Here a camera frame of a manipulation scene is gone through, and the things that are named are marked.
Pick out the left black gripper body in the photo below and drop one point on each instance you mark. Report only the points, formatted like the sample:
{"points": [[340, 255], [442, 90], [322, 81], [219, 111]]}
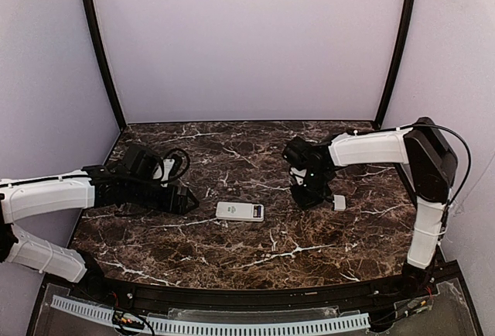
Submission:
{"points": [[176, 200]]}

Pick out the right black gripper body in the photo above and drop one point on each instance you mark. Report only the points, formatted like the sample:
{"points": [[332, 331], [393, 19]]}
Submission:
{"points": [[310, 191]]}

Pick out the white battery cover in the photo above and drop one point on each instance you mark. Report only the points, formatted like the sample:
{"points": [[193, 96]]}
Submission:
{"points": [[339, 203]]}

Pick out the white remote control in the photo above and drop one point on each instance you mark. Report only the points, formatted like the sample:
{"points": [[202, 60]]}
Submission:
{"points": [[234, 211]]}

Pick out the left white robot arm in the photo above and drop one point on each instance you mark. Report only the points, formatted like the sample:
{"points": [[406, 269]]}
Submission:
{"points": [[142, 177]]}

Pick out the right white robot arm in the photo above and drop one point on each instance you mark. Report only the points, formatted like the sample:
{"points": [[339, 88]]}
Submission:
{"points": [[419, 147]]}

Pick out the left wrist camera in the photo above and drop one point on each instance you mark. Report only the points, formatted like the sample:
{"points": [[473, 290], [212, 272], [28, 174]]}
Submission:
{"points": [[169, 168]]}

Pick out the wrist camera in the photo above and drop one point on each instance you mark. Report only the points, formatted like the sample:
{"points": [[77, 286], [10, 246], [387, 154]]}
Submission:
{"points": [[169, 168], [295, 152]]}

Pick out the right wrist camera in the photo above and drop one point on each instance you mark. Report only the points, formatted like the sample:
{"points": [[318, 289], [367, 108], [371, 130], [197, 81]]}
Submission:
{"points": [[295, 152]]}

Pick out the black front table rail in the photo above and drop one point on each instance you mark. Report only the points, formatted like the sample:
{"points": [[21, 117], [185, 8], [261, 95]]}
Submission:
{"points": [[374, 294]]}

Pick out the white slotted cable duct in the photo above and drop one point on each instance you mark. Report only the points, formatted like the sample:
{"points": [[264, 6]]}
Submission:
{"points": [[126, 323]]}

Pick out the left black frame post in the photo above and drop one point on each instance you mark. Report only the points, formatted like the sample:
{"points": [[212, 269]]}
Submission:
{"points": [[102, 62]]}

